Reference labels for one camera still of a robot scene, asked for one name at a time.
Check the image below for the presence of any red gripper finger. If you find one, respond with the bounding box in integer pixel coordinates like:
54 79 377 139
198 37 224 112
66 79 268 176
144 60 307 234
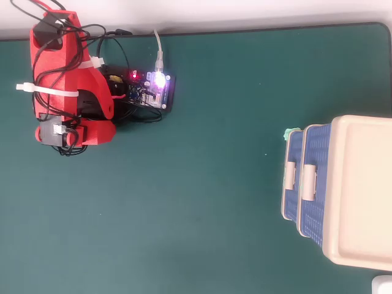
82 119 117 145

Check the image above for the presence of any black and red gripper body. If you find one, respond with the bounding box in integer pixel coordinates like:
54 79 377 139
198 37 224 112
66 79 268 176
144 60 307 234
35 113 89 147

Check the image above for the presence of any blue woven drawer beige handle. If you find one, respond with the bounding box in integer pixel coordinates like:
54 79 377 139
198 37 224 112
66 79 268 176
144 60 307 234
281 130 304 222
298 123 333 249

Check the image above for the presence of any beige plastic drawer cabinet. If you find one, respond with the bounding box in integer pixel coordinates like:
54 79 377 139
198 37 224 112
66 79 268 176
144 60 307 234
281 115 392 272

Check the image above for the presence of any controller board with lit LED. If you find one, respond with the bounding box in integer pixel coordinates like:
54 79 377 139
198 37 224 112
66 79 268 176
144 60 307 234
102 64 178 116

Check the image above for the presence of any green tape piece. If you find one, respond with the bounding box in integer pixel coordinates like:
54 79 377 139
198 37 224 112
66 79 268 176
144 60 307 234
283 127 300 142

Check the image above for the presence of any white flat object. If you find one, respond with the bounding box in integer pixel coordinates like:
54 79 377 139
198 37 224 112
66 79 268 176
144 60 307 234
371 274 392 294

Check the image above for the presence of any white cable tie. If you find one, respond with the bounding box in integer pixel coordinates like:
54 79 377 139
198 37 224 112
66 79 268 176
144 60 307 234
16 81 80 99
78 56 105 70

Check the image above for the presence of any white USB cable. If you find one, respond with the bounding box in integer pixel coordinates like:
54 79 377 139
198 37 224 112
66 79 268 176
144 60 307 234
153 29 166 76

